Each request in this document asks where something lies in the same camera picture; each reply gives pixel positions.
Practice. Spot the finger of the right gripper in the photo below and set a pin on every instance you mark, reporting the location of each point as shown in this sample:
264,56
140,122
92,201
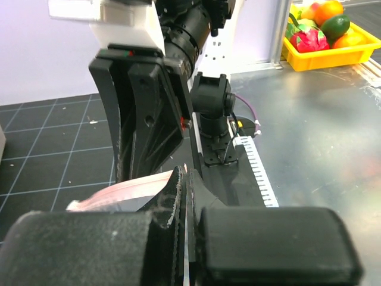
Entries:
154,105
105,74

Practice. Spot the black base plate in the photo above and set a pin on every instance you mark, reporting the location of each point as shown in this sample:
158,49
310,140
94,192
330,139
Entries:
223,165

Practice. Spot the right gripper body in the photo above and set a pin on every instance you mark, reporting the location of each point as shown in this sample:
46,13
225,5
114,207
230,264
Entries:
185,26

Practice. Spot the pink zipper dotted bag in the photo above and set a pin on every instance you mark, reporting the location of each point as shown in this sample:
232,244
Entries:
125,193

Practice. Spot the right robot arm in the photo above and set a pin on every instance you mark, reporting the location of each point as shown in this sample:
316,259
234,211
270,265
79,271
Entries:
212,96

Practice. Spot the black grid cutting mat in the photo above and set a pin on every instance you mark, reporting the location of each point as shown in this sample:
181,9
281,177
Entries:
57,151

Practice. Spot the yellow tray with fruit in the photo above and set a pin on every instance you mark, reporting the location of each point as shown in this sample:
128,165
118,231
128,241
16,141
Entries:
322,35

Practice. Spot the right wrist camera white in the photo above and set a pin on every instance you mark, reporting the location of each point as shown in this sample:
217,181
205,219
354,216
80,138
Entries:
128,23

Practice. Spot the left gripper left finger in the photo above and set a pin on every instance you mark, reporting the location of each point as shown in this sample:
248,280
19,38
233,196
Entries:
145,247

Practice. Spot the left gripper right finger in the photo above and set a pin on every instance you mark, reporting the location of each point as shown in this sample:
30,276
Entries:
245,245

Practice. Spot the white slotted cable duct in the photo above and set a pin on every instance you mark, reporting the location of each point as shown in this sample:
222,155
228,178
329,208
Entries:
258,170

